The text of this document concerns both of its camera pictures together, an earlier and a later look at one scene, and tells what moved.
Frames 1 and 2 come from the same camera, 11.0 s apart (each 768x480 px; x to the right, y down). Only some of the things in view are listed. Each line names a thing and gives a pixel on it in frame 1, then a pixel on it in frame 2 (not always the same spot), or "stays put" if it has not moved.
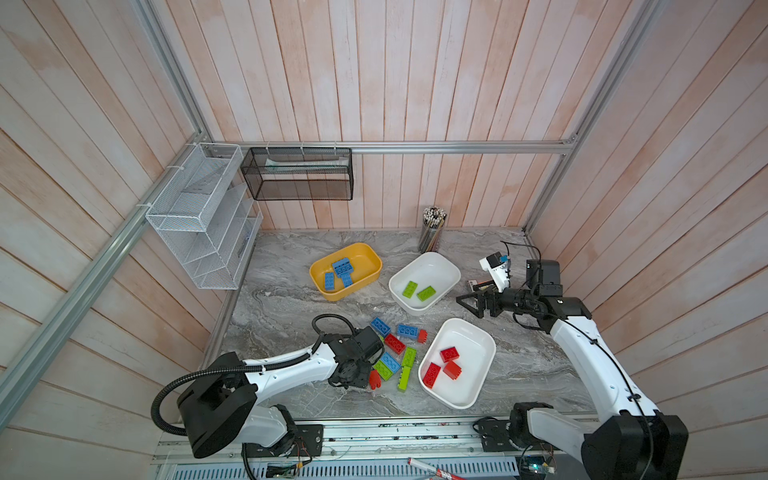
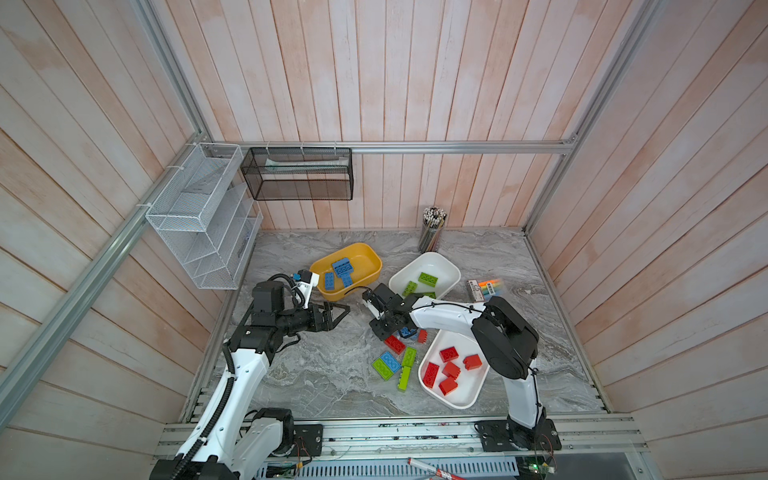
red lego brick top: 449,354 stays put
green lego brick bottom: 403,378 stays put
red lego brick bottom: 375,379 to 447,385
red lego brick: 431,375 stays put
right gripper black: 479,294 to 377,329
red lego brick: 452,370 stays put
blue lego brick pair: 344,269 stays put
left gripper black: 362,381 to 326,325
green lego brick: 410,289 stays put
